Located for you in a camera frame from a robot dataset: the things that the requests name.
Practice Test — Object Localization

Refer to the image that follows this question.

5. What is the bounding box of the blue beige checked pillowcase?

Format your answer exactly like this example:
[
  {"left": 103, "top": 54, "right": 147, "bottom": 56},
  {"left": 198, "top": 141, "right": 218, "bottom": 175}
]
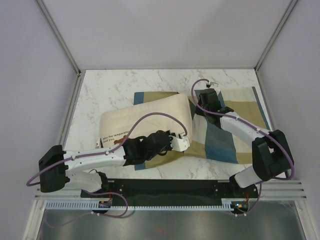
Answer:
[{"left": 135, "top": 86, "right": 270, "bottom": 170}]

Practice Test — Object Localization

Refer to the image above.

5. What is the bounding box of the cream bear print pillow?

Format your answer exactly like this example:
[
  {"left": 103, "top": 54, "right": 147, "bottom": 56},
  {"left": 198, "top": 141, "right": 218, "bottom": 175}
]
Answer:
[{"left": 99, "top": 93, "right": 193, "bottom": 148}]

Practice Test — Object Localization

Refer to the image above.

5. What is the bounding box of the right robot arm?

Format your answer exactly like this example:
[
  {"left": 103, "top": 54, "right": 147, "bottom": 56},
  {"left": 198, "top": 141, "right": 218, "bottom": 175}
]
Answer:
[{"left": 197, "top": 88, "right": 294, "bottom": 198}]

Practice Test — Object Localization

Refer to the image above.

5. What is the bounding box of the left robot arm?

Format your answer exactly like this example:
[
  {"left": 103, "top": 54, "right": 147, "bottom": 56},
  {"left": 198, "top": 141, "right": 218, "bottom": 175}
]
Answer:
[{"left": 38, "top": 130, "right": 176, "bottom": 197}]

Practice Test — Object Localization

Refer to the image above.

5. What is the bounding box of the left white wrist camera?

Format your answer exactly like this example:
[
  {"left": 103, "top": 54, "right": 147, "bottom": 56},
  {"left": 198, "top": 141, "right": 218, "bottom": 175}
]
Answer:
[{"left": 170, "top": 135, "right": 191, "bottom": 152}]

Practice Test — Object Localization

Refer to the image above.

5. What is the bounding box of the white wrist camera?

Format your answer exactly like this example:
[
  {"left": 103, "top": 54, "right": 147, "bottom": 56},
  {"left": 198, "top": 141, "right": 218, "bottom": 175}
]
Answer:
[
  {"left": 170, "top": 135, "right": 191, "bottom": 152},
  {"left": 206, "top": 80, "right": 219, "bottom": 88}
]

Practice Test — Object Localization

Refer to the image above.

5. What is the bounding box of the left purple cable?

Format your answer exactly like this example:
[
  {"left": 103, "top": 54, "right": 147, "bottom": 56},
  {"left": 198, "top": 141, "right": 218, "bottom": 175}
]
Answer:
[{"left": 26, "top": 112, "right": 188, "bottom": 228}]

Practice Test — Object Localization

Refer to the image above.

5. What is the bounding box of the purple cable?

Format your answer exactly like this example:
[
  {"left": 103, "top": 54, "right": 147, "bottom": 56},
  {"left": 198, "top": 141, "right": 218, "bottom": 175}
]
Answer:
[
  {"left": 191, "top": 79, "right": 295, "bottom": 218},
  {"left": 26, "top": 112, "right": 188, "bottom": 228}
]

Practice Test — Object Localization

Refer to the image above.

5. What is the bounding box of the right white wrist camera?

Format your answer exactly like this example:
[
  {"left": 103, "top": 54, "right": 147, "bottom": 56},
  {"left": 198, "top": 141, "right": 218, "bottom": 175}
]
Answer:
[{"left": 206, "top": 80, "right": 219, "bottom": 88}]

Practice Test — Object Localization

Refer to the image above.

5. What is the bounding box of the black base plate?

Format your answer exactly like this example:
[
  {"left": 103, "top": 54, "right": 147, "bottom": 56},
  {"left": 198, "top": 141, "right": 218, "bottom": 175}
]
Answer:
[{"left": 79, "top": 178, "right": 261, "bottom": 207}]

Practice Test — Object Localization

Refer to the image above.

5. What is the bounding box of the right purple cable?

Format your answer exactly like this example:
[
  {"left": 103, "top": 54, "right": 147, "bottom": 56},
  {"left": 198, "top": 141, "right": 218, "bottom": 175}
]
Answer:
[{"left": 191, "top": 79, "right": 295, "bottom": 218}]

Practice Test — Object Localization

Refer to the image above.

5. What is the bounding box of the white slotted cable duct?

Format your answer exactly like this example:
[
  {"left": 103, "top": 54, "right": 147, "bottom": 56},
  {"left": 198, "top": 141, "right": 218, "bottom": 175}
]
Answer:
[{"left": 44, "top": 198, "right": 251, "bottom": 211}]

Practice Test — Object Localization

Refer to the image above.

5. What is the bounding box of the right aluminium frame post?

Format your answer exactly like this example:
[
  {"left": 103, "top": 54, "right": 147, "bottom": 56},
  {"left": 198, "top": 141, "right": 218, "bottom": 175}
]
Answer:
[{"left": 254, "top": 0, "right": 301, "bottom": 73}]

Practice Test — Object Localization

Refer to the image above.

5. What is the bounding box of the aluminium frame post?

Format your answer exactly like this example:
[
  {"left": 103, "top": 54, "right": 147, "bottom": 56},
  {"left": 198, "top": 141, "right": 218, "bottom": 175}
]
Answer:
[
  {"left": 34, "top": 0, "right": 82, "bottom": 76},
  {"left": 254, "top": 0, "right": 301, "bottom": 73}
]

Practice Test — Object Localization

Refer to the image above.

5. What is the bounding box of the left aluminium frame post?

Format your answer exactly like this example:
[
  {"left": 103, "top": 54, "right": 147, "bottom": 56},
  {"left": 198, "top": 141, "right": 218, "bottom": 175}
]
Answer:
[{"left": 34, "top": 0, "right": 82, "bottom": 76}]

